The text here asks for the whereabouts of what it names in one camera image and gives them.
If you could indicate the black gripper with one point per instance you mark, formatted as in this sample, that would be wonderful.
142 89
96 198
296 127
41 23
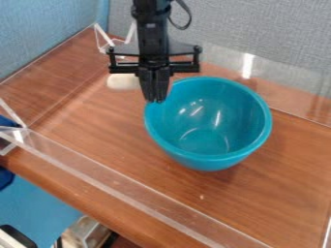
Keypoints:
150 52

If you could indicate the white brown toy mushroom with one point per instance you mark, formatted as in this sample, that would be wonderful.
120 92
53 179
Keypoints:
123 82

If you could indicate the blue plastic bowl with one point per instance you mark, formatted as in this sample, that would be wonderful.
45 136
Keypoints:
211 124

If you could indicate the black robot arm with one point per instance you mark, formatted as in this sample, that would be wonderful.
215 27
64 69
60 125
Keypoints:
155 11

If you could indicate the clear acrylic front barrier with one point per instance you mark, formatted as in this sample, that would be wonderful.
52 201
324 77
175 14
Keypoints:
184 219

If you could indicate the blue cloth object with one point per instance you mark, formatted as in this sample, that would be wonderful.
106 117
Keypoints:
5 175

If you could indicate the black white device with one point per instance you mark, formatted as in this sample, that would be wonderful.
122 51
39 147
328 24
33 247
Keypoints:
13 239

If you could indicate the clear acrylic left bracket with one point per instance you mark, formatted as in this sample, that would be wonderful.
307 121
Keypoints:
12 134

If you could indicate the metal table leg frame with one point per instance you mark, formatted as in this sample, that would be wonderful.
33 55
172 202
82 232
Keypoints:
84 234

